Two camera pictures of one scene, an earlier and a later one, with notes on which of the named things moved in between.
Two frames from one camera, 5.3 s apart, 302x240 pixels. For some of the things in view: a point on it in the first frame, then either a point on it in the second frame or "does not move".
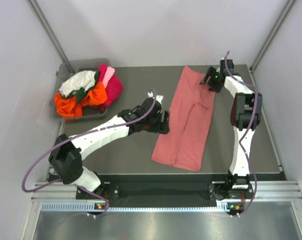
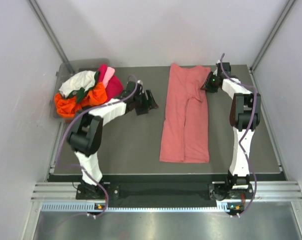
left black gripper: x=161 y=128 to x=146 y=106
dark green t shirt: x=80 y=93 does not move
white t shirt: x=85 y=79 does not move
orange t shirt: x=69 y=106 does not move
